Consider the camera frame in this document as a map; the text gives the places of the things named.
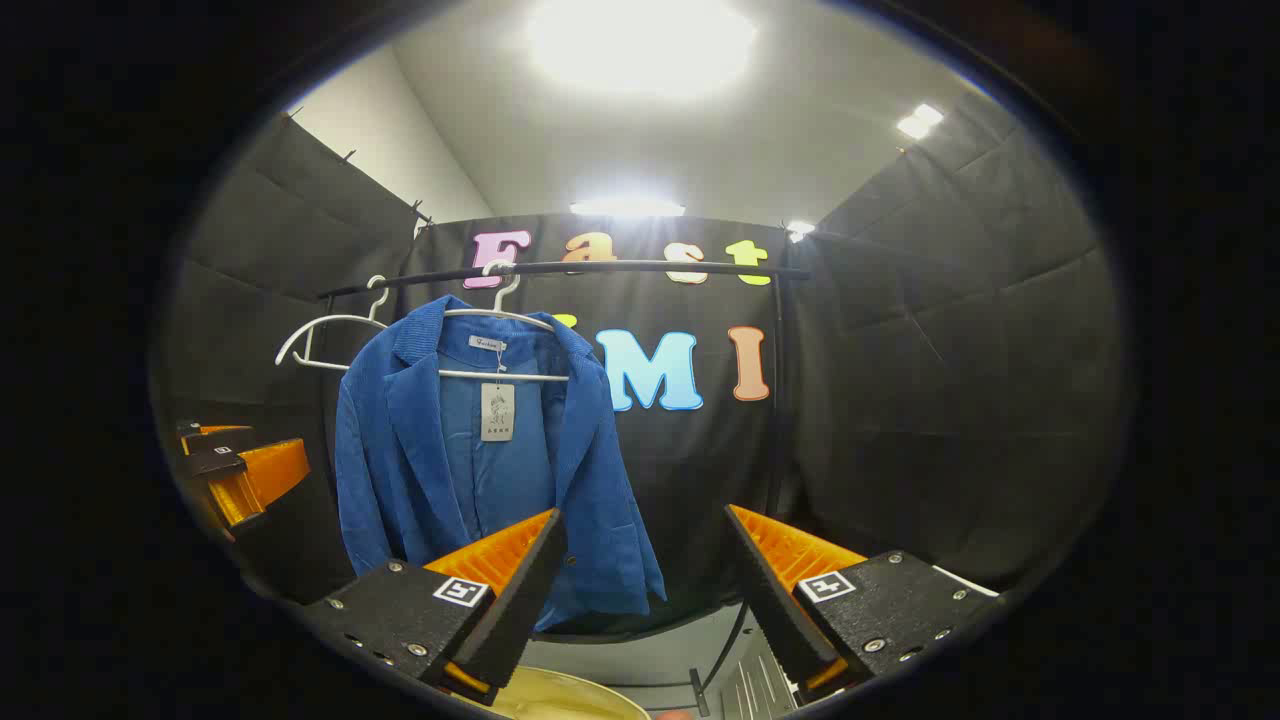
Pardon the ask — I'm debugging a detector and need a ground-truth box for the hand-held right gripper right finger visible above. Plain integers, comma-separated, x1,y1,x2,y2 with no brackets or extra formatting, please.
727,505,1001,706

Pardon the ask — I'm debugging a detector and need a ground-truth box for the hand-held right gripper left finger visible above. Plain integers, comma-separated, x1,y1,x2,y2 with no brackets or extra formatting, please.
300,508,568,706

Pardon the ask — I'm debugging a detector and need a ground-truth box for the blue corduroy jacket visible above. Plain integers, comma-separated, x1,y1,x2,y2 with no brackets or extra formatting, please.
333,295,669,633

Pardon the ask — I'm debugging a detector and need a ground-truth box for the white plastic clothes hanger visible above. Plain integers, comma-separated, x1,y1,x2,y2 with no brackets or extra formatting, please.
440,262,571,383
275,275,393,374

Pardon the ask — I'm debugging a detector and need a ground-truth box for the black metal clothes rack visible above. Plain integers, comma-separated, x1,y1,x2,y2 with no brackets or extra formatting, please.
318,258,813,641

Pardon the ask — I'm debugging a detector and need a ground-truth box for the long ceiling light bar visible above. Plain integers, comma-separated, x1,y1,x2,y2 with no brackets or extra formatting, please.
570,197,687,218

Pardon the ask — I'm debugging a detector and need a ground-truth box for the large ceiling light panel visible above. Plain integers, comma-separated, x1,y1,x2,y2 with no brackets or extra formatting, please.
528,0,758,98

